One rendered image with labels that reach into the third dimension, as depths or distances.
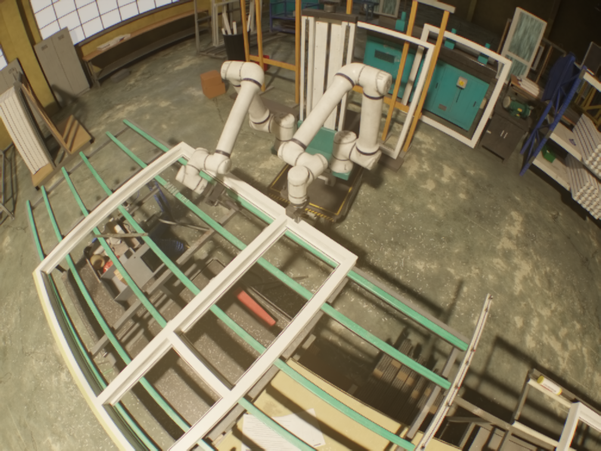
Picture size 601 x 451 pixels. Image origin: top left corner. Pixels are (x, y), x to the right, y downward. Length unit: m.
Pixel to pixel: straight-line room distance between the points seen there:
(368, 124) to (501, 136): 3.05
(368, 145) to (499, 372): 2.25
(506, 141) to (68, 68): 9.15
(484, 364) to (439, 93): 3.71
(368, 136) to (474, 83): 2.97
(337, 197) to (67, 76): 7.23
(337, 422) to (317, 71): 2.09
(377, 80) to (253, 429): 1.82
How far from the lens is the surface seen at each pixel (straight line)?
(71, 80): 8.02
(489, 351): 2.69
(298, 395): 1.44
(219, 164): 1.38
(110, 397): 1.45
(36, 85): 7.98
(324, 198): 2.31
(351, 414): 1.24
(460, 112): 4.56
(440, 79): 4.47
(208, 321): 1.61
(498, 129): 4.31
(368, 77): 1.40
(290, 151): 1.26
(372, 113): 1.51
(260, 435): 1.47
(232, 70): 1.61
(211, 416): 1.20
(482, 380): 2.61
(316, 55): 1.88
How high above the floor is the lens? 2.08
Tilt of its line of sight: 56 degrees down
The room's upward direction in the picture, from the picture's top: 1 degrees clockwise
